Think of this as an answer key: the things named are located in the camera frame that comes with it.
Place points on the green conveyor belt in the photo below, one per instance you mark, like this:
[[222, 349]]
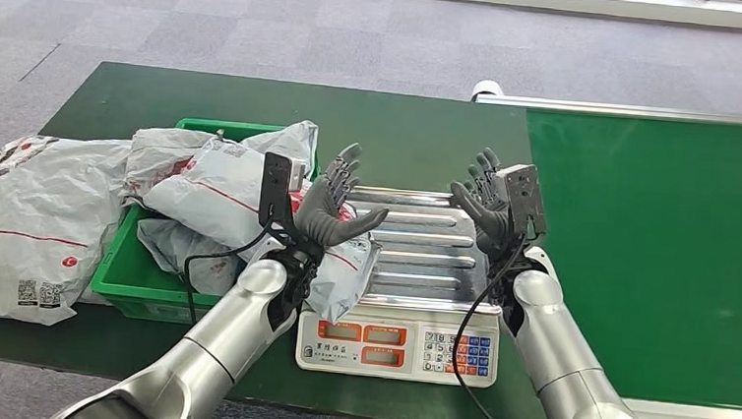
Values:
[[638, 220]]

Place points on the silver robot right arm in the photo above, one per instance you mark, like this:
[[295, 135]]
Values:
[[563, 359]]

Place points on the large grey courier bag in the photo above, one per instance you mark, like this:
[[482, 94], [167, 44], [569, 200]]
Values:
[[37, 211]]

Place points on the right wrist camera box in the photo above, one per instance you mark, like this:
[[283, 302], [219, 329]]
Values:
[[525, 196]]

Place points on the green plastic crate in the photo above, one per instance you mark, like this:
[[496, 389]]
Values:
[[130, 283]]

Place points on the pale grey parcel red line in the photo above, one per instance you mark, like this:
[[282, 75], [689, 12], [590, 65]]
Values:
[[222, 191]]

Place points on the grey parcel bag red print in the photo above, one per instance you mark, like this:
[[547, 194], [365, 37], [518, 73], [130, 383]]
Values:
[[159, 154], [166, 246]]

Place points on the dark green table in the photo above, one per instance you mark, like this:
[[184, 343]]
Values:
[[383, 124]]

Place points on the white electronic scale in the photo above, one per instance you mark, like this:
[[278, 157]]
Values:
[[347, 356]]

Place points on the aluminium conveyor frame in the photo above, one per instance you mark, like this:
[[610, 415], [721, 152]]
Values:
[[613, 109]]

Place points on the steel scale tray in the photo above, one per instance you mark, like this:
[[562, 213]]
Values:
[[426, 264]]

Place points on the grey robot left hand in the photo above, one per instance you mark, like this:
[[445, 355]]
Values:
[[318, 214]]

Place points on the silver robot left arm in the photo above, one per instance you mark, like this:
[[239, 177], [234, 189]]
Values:
[[225, 335]]

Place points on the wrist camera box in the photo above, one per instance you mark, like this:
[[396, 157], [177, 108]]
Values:
[[276, 182], [525, 196]]

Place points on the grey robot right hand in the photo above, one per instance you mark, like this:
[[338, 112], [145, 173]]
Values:
[[488, 216]]

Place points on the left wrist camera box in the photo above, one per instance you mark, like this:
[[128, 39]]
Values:
[[276, 182]]

